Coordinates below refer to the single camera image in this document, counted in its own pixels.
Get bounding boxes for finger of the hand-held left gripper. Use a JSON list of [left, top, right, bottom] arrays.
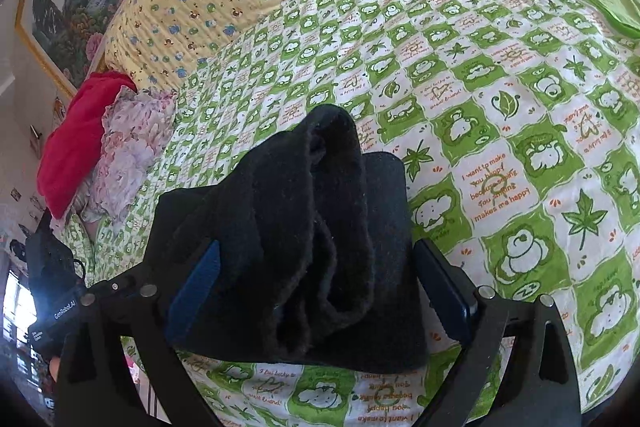
[[86, 274, 158, 304]]

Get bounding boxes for green checked cartoon bedsheet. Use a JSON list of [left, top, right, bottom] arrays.
[[60, 0, 640, 427]]

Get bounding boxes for red cloth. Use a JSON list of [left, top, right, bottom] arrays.
[[37, 72, 137, 219]]

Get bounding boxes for gold framed landscape painting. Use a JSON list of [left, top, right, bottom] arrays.
[[15, 0, 203, 102]]

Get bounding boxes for black pants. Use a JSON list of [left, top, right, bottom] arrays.
[[145, 103, 431, 374]]

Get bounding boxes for pink floral cloth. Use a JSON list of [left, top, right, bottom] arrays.
[[82, 87, 177, 224]]

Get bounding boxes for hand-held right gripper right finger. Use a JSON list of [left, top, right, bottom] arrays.
[[414, 239, 584, 427]]

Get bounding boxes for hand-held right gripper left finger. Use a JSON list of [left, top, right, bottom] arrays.
[[54, 239, 222, 427]]

